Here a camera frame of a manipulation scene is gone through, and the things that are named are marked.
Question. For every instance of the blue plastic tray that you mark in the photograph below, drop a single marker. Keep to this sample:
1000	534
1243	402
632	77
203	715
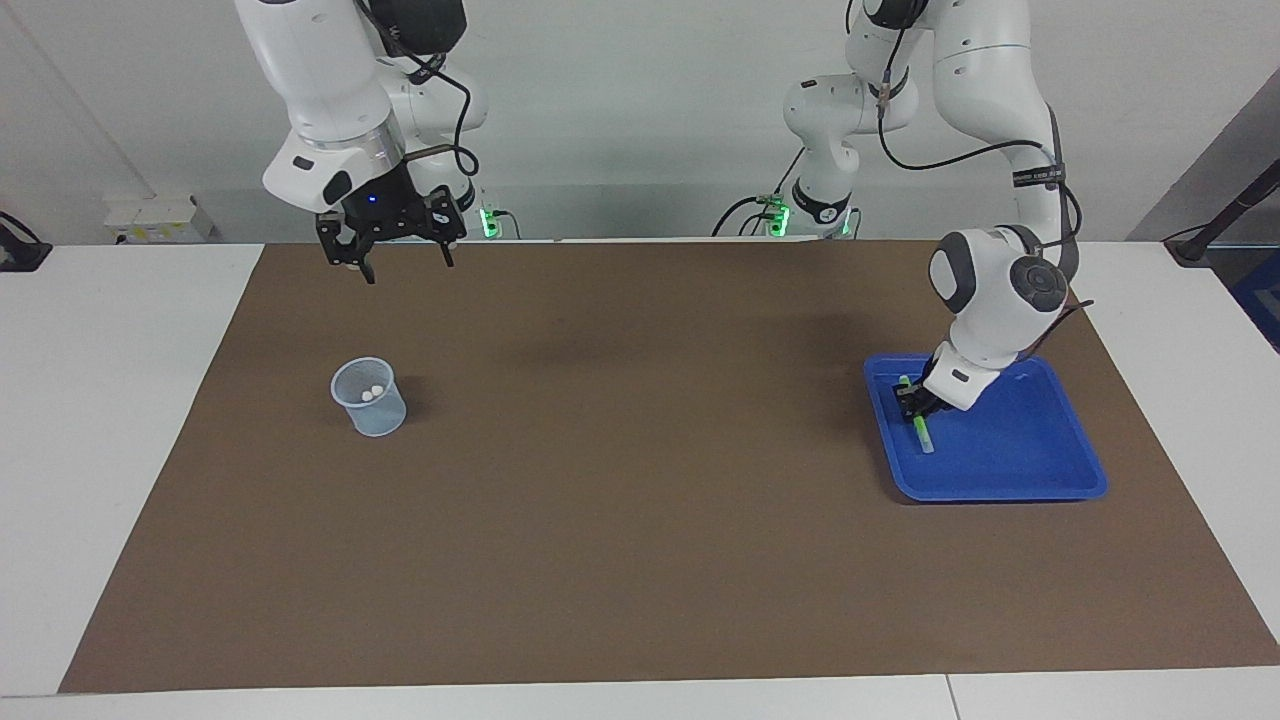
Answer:
1010	450

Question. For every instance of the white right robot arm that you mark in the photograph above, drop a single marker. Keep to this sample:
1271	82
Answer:
320	80

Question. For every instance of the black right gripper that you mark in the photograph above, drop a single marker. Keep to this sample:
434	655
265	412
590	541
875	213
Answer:
385	205

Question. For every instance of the black clamp bracket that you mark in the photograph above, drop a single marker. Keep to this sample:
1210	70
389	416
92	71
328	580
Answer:
20	255

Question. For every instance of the green highlighter pen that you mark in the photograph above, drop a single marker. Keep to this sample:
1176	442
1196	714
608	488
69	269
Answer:
924	438

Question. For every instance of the white power strip box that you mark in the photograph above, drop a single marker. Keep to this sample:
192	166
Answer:
160	220

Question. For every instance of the brown table mat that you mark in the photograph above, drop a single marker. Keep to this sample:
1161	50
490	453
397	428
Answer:
640	500

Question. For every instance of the black stand pole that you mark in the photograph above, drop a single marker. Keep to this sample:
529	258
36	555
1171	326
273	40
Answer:
1225	215

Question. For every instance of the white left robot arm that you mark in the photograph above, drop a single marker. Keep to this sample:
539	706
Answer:
1000	290

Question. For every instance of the blue crate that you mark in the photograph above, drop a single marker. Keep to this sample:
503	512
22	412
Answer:
1262	300

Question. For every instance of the light blue mesh pen cup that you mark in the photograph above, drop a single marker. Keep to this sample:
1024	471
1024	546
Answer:
378	420

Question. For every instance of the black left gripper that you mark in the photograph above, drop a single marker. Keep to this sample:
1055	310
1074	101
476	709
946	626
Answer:
926	398

